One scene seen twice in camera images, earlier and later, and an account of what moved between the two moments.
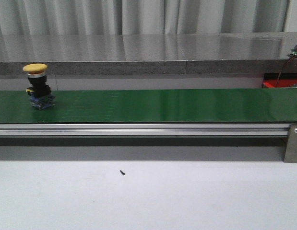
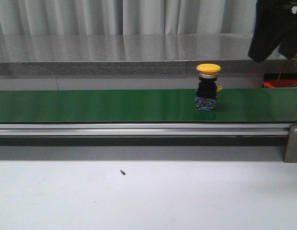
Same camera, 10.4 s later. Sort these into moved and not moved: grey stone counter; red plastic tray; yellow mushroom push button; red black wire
Moved: yellow mushroom push button
Not moved: grey stone counter; red plastic tray; red black wire
